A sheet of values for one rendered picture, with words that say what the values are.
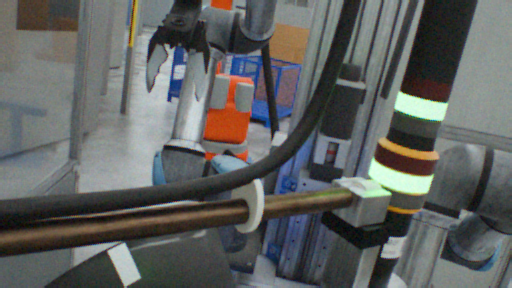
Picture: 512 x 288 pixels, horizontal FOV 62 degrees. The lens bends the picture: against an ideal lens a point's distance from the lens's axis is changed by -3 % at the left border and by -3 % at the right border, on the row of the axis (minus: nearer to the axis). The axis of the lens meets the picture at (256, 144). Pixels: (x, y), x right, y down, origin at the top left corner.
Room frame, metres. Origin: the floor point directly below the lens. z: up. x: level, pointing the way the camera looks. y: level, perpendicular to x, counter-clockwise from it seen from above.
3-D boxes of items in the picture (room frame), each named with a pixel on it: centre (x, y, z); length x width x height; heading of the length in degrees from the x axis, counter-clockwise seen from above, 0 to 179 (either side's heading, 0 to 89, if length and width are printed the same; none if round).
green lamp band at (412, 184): (0.30, -0.11, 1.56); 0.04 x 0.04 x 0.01
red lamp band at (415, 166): (0.30, -0.11, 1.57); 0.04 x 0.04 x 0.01
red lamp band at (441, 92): (0.30, -0.11, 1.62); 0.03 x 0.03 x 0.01
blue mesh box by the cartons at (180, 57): (7.62, 1.04, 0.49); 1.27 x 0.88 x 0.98; 165
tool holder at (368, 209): (0.30, -0.10, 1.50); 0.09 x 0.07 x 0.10; 128
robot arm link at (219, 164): (1.09, 0.05, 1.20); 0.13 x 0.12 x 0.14; 92
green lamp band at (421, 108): (0.30, -0.11, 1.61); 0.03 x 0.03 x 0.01
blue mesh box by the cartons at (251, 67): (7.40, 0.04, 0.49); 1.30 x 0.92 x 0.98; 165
